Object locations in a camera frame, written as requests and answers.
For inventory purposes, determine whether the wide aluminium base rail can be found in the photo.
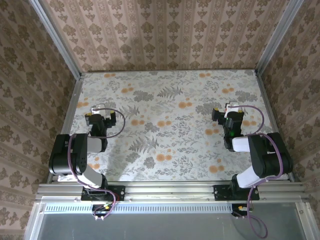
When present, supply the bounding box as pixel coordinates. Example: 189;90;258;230
34;181;311;204

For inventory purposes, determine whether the aluminium frame post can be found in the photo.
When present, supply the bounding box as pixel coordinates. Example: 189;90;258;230
254;0;298;74
29;0;83;80

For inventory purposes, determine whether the black cable junction box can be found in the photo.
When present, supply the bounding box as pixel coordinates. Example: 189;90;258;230
91;203;114;217
231;203;253;217

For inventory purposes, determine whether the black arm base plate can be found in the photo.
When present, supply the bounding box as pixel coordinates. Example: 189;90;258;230
80;185;126;202
213;184;261;202

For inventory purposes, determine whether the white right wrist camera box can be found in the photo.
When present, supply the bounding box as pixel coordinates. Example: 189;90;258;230
224;101;241;119

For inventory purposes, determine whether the grey slotted cable duct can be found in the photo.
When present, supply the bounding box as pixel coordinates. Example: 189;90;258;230
41;201;237;214

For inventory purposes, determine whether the grey metal panel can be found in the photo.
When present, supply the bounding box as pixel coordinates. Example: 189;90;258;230
23;211;320;240

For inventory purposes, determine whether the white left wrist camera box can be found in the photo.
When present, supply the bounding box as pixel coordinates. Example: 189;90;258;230
90;103;113;118

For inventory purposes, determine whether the purple camera cable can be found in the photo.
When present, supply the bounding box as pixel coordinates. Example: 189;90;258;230
66;107;126;221
234;104;287;238

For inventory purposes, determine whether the aluminium side rail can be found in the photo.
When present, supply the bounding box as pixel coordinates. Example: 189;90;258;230
254;69;302;185
46;74;85;185

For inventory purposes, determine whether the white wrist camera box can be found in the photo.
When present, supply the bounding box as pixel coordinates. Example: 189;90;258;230
90;103;113;118
224;101;241;119

